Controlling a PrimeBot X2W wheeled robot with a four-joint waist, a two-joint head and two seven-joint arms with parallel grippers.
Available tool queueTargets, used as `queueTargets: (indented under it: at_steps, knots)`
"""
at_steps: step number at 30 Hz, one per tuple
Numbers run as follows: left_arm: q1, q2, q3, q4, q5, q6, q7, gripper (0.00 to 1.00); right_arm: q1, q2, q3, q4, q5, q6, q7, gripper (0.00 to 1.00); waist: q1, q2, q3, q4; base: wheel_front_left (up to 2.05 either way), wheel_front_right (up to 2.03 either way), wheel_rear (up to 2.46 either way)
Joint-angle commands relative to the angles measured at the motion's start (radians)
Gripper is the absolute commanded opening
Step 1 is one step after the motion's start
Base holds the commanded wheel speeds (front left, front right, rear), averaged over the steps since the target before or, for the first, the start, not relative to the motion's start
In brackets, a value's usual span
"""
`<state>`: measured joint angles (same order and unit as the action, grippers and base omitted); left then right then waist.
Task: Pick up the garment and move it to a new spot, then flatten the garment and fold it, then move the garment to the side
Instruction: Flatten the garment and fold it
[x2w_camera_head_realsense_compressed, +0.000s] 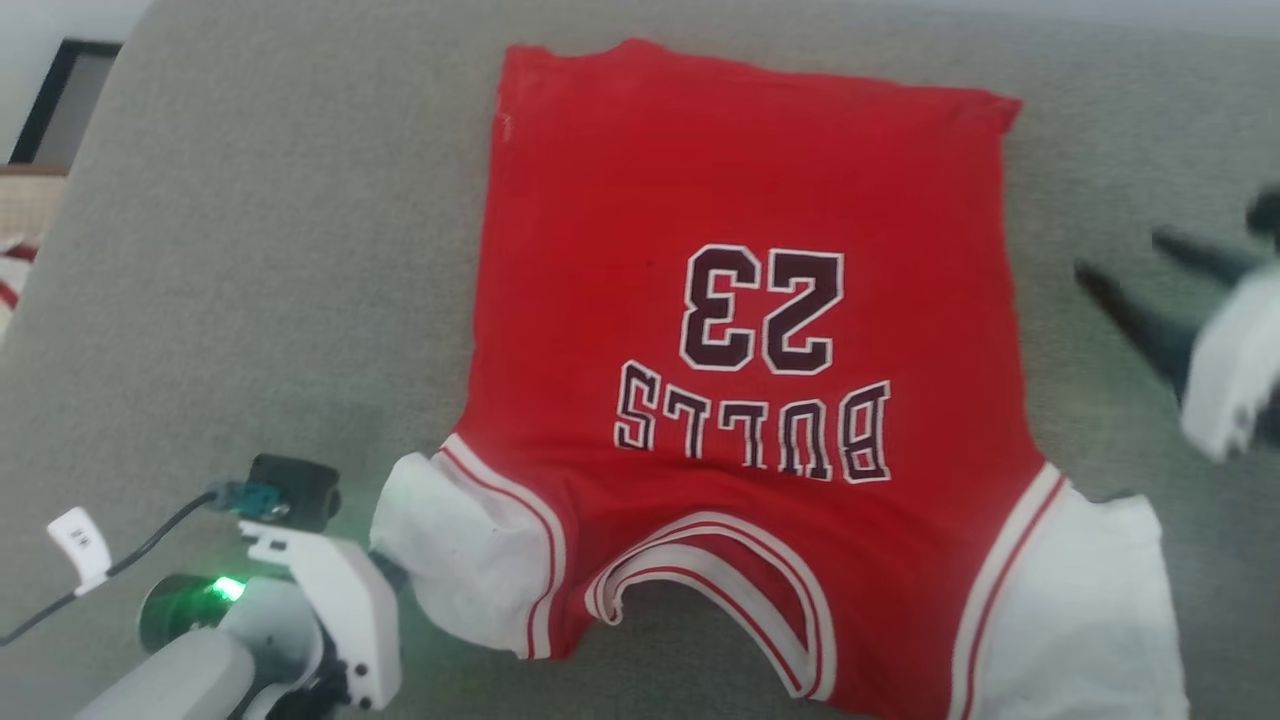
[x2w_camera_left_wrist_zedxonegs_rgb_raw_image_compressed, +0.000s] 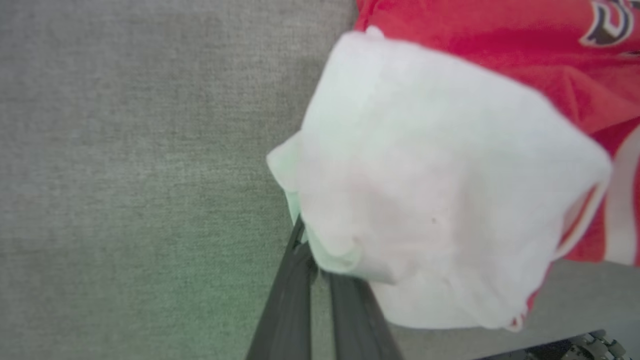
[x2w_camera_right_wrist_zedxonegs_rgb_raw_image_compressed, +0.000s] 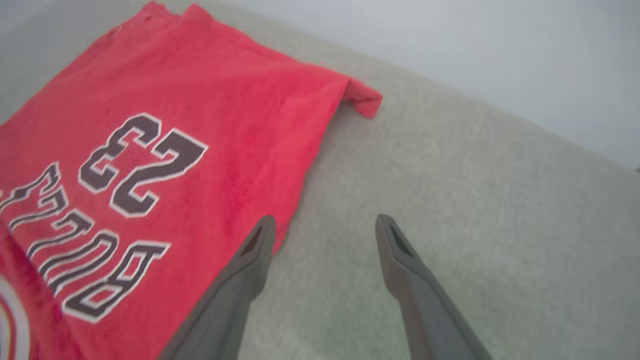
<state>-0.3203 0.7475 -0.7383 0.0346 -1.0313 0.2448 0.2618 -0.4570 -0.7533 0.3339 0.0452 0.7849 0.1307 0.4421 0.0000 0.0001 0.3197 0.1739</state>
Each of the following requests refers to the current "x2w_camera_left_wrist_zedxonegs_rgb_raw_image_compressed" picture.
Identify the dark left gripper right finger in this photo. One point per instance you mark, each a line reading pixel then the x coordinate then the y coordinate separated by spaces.
pixel 357 325

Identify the dark robot base part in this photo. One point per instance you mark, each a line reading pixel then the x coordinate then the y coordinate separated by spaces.
pixel 575 349

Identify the grey fabric sofa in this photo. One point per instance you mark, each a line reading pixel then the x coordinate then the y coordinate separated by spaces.
pixel 125 175

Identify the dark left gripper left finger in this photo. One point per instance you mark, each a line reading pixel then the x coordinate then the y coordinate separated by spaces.
pixel 287 310

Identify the red basketball jersey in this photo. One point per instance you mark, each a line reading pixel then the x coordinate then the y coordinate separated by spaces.
pixel 425 175

